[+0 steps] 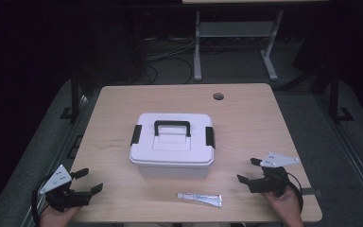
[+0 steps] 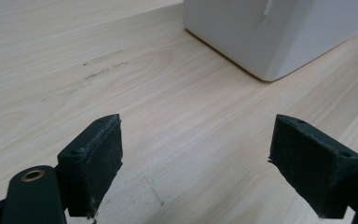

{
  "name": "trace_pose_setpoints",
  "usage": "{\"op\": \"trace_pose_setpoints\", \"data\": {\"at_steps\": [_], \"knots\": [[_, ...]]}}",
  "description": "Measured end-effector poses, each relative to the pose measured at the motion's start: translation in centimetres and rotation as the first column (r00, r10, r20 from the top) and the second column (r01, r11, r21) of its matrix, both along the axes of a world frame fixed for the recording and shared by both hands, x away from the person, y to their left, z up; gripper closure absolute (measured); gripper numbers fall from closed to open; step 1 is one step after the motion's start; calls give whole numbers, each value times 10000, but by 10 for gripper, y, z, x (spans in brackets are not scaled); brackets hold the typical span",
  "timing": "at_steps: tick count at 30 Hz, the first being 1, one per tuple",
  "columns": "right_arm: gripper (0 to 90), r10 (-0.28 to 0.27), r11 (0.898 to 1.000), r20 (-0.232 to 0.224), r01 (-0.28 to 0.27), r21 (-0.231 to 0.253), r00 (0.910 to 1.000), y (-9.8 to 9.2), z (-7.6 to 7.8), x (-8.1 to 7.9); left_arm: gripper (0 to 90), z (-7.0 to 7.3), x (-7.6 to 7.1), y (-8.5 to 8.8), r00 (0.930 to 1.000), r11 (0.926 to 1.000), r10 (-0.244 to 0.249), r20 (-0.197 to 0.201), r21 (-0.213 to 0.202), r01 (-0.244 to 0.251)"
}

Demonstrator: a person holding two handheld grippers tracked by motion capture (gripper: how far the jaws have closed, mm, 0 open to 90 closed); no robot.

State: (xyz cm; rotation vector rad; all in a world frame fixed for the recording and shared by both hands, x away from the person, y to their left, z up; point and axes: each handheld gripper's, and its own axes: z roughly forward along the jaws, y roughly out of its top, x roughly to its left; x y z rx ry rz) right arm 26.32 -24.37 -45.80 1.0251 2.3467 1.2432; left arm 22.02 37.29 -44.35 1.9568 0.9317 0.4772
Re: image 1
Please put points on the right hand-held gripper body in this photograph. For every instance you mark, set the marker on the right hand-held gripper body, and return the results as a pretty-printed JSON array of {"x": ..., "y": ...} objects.
[{"x": 271, "y": 183}]

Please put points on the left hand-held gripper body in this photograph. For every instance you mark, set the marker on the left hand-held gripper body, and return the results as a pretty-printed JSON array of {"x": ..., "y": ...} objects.
[{"x": 63, "y": 197}]

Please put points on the white ointment tube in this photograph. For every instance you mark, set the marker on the white ointment tube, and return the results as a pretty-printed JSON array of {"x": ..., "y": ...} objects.
[{"x": 201, "y": 199}]

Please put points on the white storage box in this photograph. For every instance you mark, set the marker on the white storage box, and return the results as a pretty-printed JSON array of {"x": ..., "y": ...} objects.
[{"x": 173, "y": 172}]

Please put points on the person's left hand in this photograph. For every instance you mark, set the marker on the person's left hand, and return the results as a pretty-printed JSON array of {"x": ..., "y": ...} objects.
[{"x": 56, "y": 218}]

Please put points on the person's right hand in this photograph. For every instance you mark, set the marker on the person's right hand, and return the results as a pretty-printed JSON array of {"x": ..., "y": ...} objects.
[{"x": 285, "y": 206}]

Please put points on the grey tape strip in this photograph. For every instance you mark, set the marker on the grey tape strip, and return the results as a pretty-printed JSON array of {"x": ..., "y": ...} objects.
[{"x": 312, "y": 191}]

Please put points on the black metal stand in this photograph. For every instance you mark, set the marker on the black metal stand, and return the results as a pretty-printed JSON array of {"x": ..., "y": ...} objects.
[
  {"x": 75, "y": 101},
  {"x": 334, "y": 101}
]

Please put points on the aluminium floor rail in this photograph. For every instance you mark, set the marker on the aluminium floor rail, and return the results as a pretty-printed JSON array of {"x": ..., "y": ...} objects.
[
  {"x": 353, "y": 151},
  {"x": 60, "y": 151}
]

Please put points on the grey metal desk frame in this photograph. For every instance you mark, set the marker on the grey metal desk frame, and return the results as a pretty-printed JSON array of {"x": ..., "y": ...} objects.
[{"x": 233, "y": 29}]

